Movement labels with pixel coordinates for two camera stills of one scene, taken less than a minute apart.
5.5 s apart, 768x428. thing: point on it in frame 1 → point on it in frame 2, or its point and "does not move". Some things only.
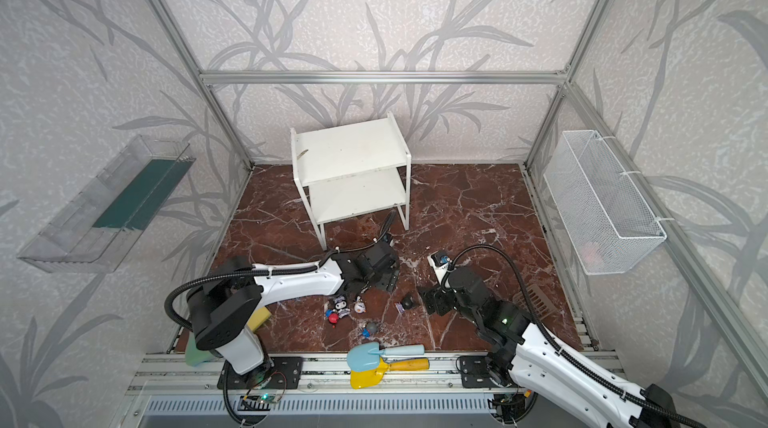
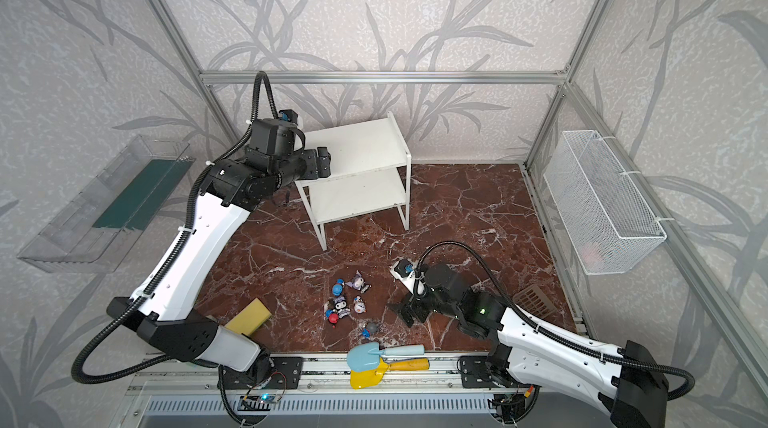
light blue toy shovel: x=365 y=356 does not move
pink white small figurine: x=359 y=305 does not move
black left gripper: x=379 y=269 → x=323 y=161
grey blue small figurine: x=371 y=328 does not move
